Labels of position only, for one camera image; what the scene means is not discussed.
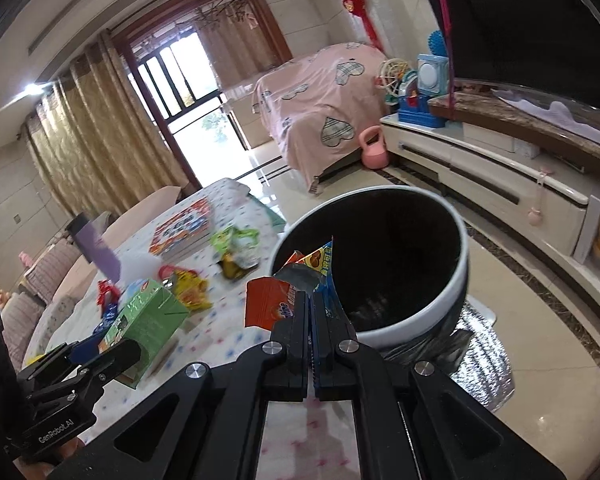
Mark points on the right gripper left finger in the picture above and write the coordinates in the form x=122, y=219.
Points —
x=205, y=422

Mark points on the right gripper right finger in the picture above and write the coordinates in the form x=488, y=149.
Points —
x=414, y=422

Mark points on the green carton box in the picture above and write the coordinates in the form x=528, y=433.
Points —
x=150, y=316

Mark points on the yellow snack wrapper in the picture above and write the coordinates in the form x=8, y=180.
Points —
x=187, y=286

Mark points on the red blue snack wrapper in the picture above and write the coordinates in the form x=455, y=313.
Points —
x=273, y=298

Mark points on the green snack bag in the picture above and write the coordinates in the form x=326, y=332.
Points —
x=236, y=250

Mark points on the white round trash bin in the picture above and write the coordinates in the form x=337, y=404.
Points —
x=400, y=260

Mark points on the pink sofa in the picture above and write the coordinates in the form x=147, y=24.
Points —
x=59, y=279

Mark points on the white floral tablecloth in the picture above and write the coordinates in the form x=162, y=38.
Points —
x=307, y=440

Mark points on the purple tumbler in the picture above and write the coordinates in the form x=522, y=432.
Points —
x=93, y=247

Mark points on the colourful book stack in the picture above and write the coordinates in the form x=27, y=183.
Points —
x=183, y=233

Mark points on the white tv cabinet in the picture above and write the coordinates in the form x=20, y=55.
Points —
x=542, y=198

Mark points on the pink kettlebell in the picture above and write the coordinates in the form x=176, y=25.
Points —
x=374, y=155

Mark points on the beige curtain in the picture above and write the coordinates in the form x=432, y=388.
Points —
x=92, y=141

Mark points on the pink heart cover furniture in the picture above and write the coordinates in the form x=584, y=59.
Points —
x=315, y=107

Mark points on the blue toy machine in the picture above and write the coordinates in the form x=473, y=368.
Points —
x=427, y=81

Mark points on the wicker ball toy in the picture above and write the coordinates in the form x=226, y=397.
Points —
x=391, y=73

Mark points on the blue spiky ball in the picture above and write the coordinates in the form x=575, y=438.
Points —
x=436, y=44

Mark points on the black television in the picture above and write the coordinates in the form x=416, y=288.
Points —
x=548, y=45

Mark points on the pink hula hoop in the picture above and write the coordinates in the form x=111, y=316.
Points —
x=447, y=33

